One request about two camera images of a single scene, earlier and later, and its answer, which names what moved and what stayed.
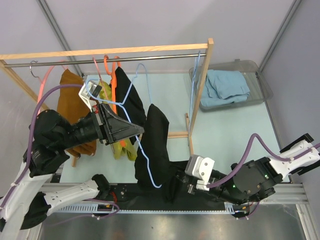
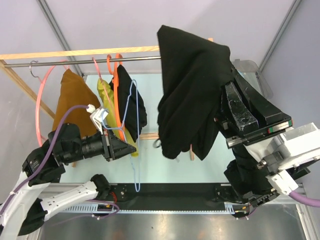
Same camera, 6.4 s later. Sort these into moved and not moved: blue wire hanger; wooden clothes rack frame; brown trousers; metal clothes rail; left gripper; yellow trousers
Moved: blue wire hanger; left gripper
Not moved: brown trousers; metal clothes rail; yellow trousers; wooden clothes rack frame
